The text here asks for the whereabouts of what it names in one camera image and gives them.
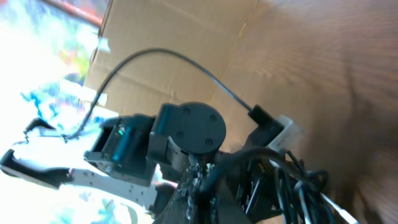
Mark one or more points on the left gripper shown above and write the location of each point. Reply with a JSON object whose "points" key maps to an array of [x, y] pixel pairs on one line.
{"points": [[247, 191]]}

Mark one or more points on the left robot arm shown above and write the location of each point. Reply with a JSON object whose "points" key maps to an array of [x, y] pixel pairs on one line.
{"points": [[172, 165]]}

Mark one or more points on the cardboard box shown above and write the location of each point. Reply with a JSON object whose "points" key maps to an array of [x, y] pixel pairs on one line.
{"points": [[175, 50]]}

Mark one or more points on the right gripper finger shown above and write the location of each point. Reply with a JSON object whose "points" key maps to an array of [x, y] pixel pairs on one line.
{"points": [[188, 205]]}

